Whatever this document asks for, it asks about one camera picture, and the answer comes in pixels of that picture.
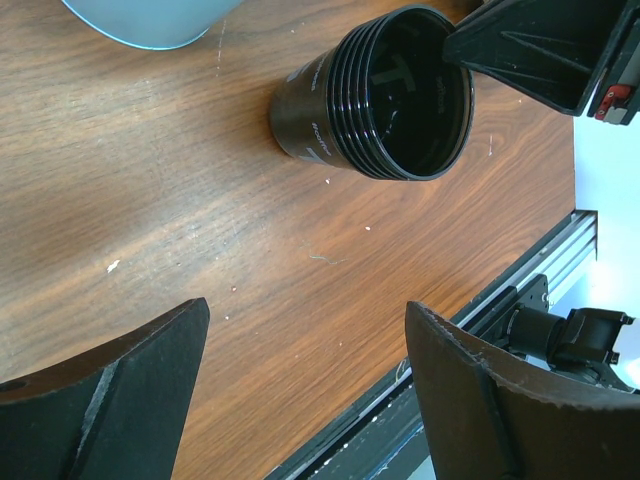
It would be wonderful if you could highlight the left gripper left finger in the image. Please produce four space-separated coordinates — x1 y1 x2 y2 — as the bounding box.
1 298 210 479

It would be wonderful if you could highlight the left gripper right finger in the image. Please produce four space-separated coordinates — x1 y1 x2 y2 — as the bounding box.
405 302 639 479

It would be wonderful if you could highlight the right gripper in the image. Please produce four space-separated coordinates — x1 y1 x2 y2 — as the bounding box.
443 1 639 125

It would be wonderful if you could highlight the stack of black cups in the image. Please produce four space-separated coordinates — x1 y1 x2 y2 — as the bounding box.
269 5 474 181

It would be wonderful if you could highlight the blue straw holder cup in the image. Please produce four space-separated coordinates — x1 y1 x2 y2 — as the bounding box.
63 0 241 51

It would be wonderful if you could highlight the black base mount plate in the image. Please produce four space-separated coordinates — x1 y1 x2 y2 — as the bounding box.
267 359 428 479

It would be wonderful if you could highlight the aluminium frame rail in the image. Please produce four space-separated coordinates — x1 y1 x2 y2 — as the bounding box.
452 210 598 328

